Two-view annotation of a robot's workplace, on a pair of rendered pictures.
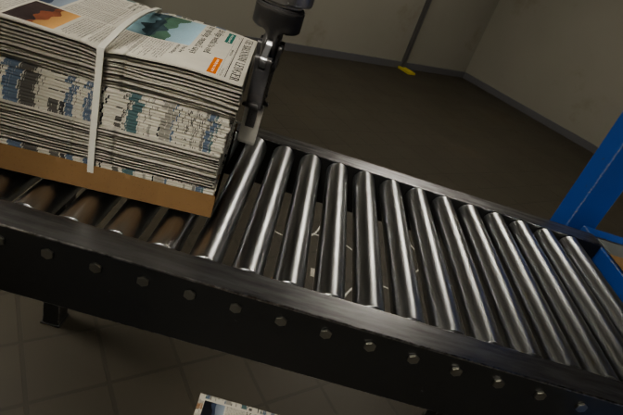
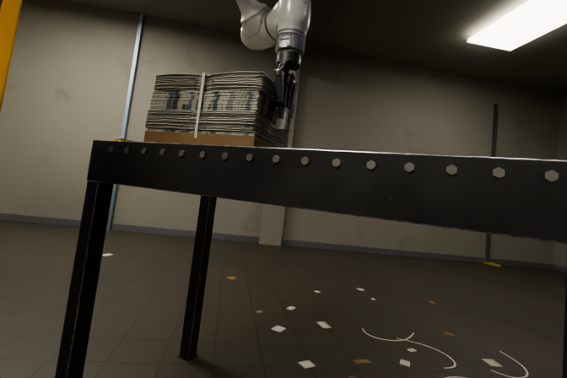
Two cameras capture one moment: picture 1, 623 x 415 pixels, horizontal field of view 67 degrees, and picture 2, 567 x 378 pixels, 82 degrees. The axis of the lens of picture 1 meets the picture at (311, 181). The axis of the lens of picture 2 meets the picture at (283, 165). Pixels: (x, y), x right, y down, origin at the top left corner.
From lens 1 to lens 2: 0.68 m
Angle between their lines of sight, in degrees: 45
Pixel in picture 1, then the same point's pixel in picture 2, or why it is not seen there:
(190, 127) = (240, 99)
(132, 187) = (213, 141)
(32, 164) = (171, 139)
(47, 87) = (183, 99)
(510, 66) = not seen: outside the picture
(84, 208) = not seen: hidden behind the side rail
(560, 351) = not seen: hidden behind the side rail
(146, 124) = (221, 104)
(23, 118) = (171, 116)
